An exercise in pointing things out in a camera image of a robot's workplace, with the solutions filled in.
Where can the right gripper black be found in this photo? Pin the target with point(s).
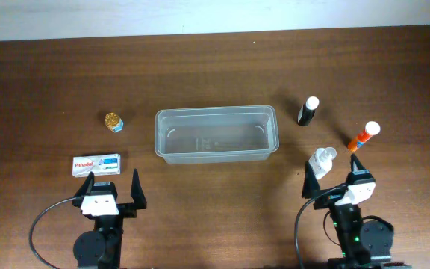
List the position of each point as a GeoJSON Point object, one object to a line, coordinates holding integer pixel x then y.
{"type": "Point", "coordinates": [311, 185]}

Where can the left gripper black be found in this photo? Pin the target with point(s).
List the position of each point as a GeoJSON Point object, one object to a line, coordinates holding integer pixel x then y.
{"type": "Point", "coordinates": [130, 210]}

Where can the white translucent bottle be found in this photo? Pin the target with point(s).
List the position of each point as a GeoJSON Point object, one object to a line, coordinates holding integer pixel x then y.
{"type": "Point", "coordinates": [321, 161]}

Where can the orange tube white cap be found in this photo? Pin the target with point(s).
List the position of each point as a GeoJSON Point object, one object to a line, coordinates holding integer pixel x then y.
{"type": "Point", "coordinates": [372, 128]}

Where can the black bottle white cap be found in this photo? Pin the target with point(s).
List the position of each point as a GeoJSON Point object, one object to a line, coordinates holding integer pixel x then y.
{"type": "Point", "coordinates": [307, 111]}

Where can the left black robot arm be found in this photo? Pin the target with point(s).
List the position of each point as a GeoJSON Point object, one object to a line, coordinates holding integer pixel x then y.
{"type": "Point", "coordinates": [101, 247]}

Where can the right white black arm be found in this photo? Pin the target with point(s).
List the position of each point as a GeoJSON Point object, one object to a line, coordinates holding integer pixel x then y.
{"type": "Point", "coordinates": [365, 242]}

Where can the clear plastic container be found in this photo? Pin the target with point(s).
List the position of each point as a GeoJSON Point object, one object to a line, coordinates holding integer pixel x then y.
{"type": "Point", "coordinates": [216, 134]}

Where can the white Panadol box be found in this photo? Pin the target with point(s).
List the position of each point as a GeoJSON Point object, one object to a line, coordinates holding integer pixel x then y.
{"type": "Point", "coordinates": [99, 165]}

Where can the gold lid small jar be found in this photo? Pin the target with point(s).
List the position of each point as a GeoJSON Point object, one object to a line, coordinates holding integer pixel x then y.
{"type": "Point", "coordinates": [114, 122]}

